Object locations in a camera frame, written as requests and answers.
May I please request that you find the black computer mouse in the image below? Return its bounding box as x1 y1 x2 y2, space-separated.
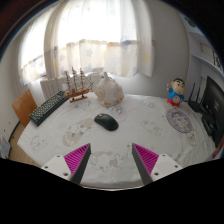
94 113 120 132

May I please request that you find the white radiator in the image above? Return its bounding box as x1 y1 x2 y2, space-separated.
39 71 104 101

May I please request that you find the brown wooden chair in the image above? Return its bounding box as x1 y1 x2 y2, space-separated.
11 88 38 128

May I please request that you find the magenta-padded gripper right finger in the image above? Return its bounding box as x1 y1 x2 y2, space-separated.
131 143 183 186

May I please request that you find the cartoon boy figure clock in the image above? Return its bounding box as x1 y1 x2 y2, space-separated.
166 77 186 108

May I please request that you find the white star-print curtain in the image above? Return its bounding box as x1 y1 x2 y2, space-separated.
19 0 156 85

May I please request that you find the wooden sailing ship model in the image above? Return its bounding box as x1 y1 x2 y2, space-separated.
64 67 95 104

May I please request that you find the large white conch shell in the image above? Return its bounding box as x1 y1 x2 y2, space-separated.
94 71 125 108

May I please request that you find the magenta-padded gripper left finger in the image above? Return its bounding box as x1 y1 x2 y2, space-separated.
41 143 92 186

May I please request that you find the white printed tablecloth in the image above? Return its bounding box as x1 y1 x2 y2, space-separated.
17 92 218 188

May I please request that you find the black computer keyboard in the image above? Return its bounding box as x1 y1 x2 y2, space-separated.
29 90 69 127

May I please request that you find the white wall shelf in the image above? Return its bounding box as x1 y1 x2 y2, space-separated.
186 16 224 75

